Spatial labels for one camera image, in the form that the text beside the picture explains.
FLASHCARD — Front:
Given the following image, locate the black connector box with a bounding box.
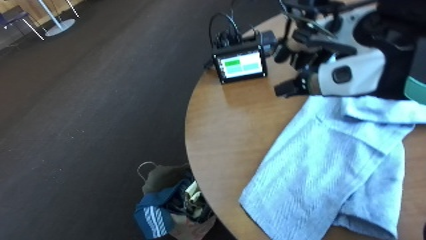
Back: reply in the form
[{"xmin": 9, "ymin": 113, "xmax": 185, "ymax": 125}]
[{"xmin": 211, "ymin": 29, "xmax": 279, "ymax": 58}]

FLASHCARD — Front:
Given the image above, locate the black cable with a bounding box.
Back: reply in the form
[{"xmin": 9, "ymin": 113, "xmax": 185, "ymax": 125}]
[{"xmin": 206, "ymin": 12, "xmax": 245, "ymax": 51}]

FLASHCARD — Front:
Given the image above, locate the white round stand base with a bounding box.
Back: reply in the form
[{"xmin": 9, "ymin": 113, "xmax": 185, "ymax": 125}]
[{"xmin": 34, "ymin": 0, "xmax": 81, "ymax": 37}]

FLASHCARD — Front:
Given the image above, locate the dark chair with metal legs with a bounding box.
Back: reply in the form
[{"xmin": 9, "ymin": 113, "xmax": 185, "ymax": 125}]
[{"xmin": 0, "ymin": 4, "xmax": 46, "ymax": 43}]

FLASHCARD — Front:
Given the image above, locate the blue striped bag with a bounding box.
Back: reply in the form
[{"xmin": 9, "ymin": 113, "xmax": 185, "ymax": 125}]
[{"xmin": 133, "ymin": 161, "xmax": 218, "ymax": 240}]

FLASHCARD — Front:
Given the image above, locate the small black screen device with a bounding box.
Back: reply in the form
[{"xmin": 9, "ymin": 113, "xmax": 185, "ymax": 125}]
[{"xmin": 211, "ymin": 46, "xmax": 269, "ymax": 85}]

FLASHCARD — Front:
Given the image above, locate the light blue striped cloth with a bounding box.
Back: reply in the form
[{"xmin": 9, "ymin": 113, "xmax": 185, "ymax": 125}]
[{"xmin": 238, "ymin": 94, "xmax": 426, "ymax": 240}]

